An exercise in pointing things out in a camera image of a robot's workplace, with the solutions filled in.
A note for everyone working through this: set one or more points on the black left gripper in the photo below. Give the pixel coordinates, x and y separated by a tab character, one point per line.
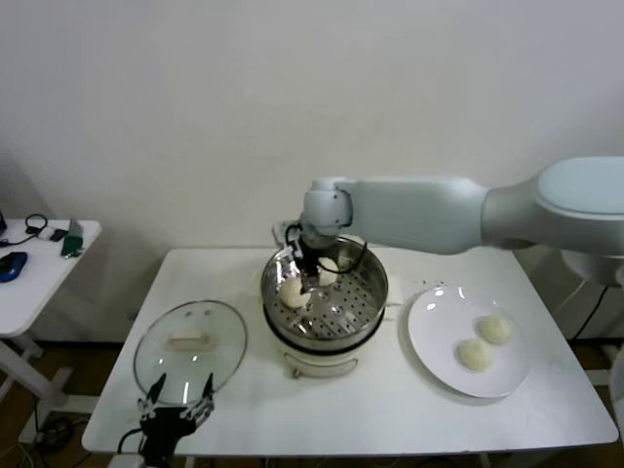
166	429

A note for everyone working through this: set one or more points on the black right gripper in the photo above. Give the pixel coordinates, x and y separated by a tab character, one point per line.
309	253

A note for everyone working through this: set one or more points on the white steamed baozi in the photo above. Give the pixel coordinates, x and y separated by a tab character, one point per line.
291	294
474	354
495	329
329	274

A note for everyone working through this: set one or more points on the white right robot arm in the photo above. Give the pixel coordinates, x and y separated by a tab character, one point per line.
414	214

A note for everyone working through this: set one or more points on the steel perforated steamer basket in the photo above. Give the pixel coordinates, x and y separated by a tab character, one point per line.
373	280

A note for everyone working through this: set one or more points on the steel steamer pot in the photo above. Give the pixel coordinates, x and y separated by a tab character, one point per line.
317	365

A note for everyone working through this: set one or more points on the white side table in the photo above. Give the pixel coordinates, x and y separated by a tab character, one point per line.
34	302

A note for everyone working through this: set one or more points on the green circuit board module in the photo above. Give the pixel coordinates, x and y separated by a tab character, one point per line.
71	245

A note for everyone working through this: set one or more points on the small black device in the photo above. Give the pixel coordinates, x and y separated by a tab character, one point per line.
57	235

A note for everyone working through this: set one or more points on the small white device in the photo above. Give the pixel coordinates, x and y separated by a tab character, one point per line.
44	234

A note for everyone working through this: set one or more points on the blue computer mouse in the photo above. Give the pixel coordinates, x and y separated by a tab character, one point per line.
11	266

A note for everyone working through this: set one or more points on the white round plate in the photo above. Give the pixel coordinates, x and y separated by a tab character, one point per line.
512	361

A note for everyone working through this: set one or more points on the beige cabinet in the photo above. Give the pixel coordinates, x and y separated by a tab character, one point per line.
612	317

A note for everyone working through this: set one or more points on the white table foot bar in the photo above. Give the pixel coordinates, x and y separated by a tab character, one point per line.
602	376

